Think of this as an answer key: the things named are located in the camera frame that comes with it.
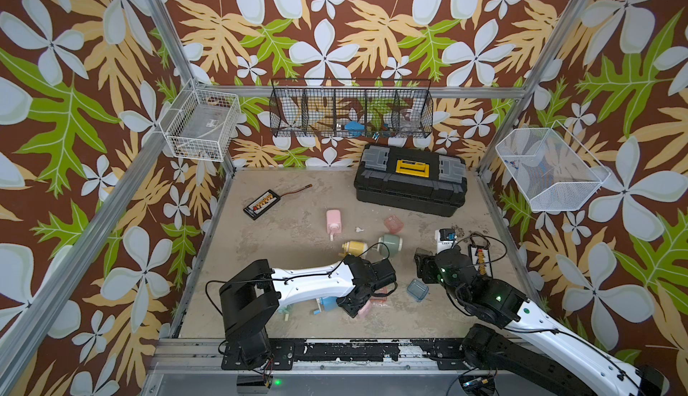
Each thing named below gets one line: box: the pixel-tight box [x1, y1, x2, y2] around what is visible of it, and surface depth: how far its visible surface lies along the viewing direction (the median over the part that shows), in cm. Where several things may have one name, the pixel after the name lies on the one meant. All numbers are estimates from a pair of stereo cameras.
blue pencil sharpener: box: [312, 296, 338, 316], surface depth 79 cm
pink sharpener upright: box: [326, 209, 342, 242], surface depth 98 cm
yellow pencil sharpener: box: [338, 240, 369, 259], surface depth 90 cm
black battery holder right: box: [467, 243, 494, 279], surface depth 93 cm
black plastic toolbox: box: [353, 143, 468, 217], surface depth 98 cm
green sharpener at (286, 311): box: [277, 303, 293, 322], surface depth 81 cm
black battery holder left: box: [242, 189, 281, 221], surface depth 109 cm
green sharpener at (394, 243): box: [377, 232, 404, 259], surface depth 91 cm
